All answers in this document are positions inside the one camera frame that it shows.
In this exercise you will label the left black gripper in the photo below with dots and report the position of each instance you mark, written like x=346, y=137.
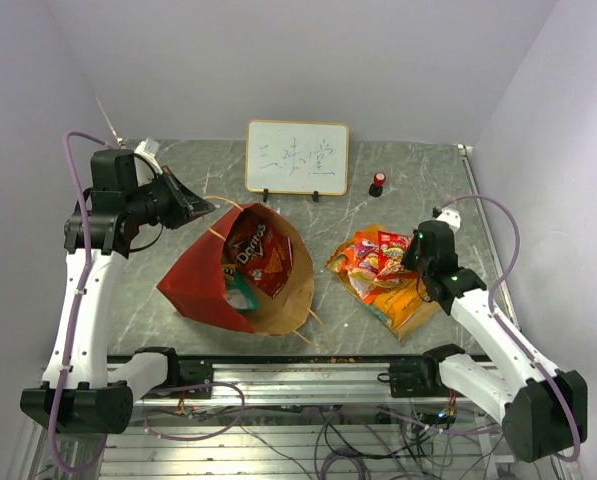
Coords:
x=185, y=202

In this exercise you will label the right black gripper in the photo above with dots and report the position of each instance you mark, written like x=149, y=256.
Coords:
x=408, y=262

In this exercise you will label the orange kettle chips bag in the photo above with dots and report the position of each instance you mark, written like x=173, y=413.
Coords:
x=402, y=308

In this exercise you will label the pink yellow snack bag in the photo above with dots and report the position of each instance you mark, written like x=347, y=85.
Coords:
x=365, y=284

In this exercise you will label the red paper bag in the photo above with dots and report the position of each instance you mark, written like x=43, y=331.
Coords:
x=195, y=286

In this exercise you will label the green white snack pack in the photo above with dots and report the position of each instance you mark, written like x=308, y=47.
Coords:
x=240, y=296

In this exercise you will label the red doritos chips bag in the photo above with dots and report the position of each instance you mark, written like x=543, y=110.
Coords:
x=260, y=252

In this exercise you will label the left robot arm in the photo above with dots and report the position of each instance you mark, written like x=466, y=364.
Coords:
x=78, y=394

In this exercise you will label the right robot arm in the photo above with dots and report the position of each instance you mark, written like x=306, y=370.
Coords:
x=541, y=409

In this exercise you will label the red snack pack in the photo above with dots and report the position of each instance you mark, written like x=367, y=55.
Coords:
x=392, y=248

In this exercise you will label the yellow candy pack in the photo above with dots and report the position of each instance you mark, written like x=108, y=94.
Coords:
x=228, y=272

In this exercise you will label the orange snack pack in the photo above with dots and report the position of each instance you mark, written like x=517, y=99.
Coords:
x=347, y=259

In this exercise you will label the red black stamp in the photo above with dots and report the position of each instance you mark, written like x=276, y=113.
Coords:
x=377, y=185

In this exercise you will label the small whiteboard with stand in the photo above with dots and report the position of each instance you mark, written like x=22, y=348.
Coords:
x=300, y=158

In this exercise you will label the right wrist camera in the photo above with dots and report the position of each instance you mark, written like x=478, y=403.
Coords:
x=449, y=216

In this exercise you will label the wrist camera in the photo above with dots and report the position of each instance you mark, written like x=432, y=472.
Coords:
x=148, y=149
x=449, y=216

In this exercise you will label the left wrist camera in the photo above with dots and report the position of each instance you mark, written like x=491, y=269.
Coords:
x=148, y=149

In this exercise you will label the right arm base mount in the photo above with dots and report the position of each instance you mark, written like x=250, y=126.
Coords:
x=414, y=377

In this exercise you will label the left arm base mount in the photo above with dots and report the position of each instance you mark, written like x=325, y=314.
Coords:
x=198, y=373

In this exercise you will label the aluminium rail frame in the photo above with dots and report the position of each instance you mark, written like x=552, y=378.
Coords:
x=305, y=417

